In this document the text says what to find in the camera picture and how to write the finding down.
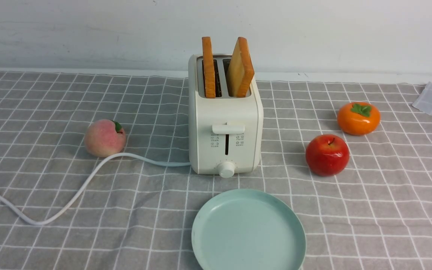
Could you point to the light green round plate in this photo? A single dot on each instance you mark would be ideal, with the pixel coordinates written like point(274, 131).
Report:
point(246, 229)

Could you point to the red apple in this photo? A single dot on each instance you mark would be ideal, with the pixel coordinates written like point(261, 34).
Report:
point(327, 155)

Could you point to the orange persimmon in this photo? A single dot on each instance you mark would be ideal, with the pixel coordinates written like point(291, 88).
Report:
point(358, 118)

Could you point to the white two-slot toaster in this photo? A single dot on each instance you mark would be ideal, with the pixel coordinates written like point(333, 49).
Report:
point(225, 133)

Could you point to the pink peach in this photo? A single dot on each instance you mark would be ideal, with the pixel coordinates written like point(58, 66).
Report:
point(104, 138)

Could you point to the toast slice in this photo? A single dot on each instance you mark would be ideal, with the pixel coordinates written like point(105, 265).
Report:
point(208, 68)
point(240, 71)

